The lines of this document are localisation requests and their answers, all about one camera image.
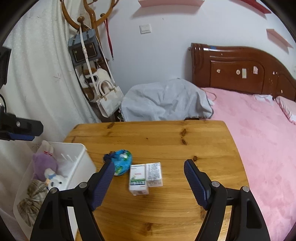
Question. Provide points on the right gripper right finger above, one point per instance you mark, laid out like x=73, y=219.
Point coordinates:
x=199, y=183

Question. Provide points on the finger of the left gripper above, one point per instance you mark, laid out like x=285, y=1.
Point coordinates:
x=14, y=136
x=29, y=127

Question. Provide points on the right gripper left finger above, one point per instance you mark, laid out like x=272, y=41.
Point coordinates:
x=99, y=184

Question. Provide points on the green white medicine box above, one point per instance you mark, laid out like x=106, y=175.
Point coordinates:
x=137, y=180

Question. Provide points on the white text medicine box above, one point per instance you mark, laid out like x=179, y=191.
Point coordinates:
x=154, y=175

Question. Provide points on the plaid fabric bow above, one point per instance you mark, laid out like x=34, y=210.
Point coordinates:
x=30, y=206

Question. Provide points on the light blue pony plush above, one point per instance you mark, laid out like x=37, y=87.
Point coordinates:
x=46, y=148

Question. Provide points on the blue patterned pouch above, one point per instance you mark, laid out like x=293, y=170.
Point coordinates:
x=122, y=160

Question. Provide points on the white storage bin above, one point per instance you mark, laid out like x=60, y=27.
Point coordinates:
x=60, y=165

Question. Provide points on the purple plush toy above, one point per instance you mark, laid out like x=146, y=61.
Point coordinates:
x=41, y=162

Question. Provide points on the white blue seal plush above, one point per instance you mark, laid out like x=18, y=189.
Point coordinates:
x=53, y=180

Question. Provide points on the white curtain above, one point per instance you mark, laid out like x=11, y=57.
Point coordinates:
x=42, y=85

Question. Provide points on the white handbag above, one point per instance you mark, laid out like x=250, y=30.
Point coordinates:
x=110, y=98

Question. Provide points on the pink bed blanket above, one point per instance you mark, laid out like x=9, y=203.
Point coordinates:
x=265, y=140

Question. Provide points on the blue grey satchel bag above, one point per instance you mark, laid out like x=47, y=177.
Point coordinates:
x=91, y=45

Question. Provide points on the grey cloth cover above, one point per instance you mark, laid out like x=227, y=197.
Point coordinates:
x=171, y=100

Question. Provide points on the pink pillow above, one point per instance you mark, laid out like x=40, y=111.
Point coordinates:
x=288, y=107

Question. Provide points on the wooden coat rack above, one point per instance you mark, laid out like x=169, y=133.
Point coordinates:
x=94, y=23

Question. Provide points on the brown wooden headboard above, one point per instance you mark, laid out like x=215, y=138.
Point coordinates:
x=241, y=69

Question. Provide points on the white wall switch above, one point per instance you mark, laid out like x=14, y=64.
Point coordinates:
x=145, y=29

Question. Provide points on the pink wall shelf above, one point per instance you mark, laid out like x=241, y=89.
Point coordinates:
x=148, y=3

